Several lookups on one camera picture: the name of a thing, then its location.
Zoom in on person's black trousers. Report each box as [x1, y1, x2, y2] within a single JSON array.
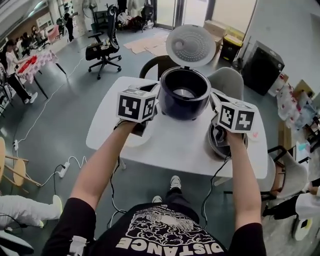
[[152, 186, 201, 226]]

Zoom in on white power strip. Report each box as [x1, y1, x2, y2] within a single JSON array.
[[58, 161, 71, 178]]

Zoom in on person's left forearm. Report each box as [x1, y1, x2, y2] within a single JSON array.
[[69, 122, 137, 211]]

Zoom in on person's right forearm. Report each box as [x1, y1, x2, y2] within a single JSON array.
[[226, 131, 263, 230]]

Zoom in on thin black cable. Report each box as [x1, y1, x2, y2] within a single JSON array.
[[108, 156, 127, 216], [201, 154, 232, 226]]

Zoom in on dark grey pot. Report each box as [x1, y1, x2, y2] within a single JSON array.
[[207, 122, 250, 160]]

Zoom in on red cloth item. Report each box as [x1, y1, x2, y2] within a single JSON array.
[[16, 55, 39, 74]]

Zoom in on person's black printed t-shirt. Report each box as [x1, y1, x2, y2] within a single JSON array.
[[41, 197, 267, 256]]

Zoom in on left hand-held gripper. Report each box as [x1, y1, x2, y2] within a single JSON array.
[[115, 83, 160, 138]]

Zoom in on white dish red mark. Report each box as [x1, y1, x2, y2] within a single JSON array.
[[246, 129, 261, 143]]

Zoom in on black standing fan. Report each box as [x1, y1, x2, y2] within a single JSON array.
[[81, 0, 99, 33]]

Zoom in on grey shell chair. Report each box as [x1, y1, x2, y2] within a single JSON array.
[[259, 144, 310, 201], [207, 66, 245, 101]]

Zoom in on black bin yellow lid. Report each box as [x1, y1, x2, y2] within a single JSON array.
[[219, 27, 245, 63]]

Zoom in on black office chair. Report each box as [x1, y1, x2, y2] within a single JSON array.
[[84, 3, 124, 80]]

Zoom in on glass entrance doors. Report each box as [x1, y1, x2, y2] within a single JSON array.
[[154, 0, 258, 28]]

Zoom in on person's right shoe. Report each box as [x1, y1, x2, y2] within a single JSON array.
[[169, 175, 182, 191]]

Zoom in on black box appliance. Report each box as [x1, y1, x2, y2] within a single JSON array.
[[240, 39, 286, 97]]

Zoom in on group of clear plastic jugs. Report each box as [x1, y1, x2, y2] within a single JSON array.
[[276, 73, 305, 126]]

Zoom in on black round-back chair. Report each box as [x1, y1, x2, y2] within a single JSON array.
[[139, 55, 181, 81]]

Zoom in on white perforated steamer tray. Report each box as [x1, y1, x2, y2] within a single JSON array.
[[126, 122, 153, 148]]

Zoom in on round wooden side table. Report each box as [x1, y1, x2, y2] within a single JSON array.
[[0, 136, 42, 195]]

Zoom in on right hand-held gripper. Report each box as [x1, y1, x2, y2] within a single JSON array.
[[208, 91, 257, 149]]

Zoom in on clothes rack with garments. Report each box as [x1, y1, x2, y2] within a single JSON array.
[[116, 0, 156, 33]]

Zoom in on dark rice cooker white lid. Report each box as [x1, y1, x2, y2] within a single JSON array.
[[157, 23, 216, 122]]

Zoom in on brown cardboard box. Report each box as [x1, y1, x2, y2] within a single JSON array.
[[211, 34, 225, 52], [203, 19, 228, 38]]

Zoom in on flattened cardboard sheets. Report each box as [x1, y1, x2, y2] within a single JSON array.
[[122, 33, 174, 58]]

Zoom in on pink checkered cloth table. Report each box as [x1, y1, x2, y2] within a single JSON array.
[[15, 48, 68, 100]]

